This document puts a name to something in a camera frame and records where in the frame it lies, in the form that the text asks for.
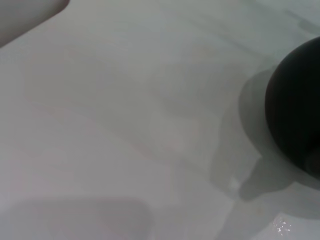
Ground small black teacup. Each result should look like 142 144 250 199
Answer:
264 36 320 181

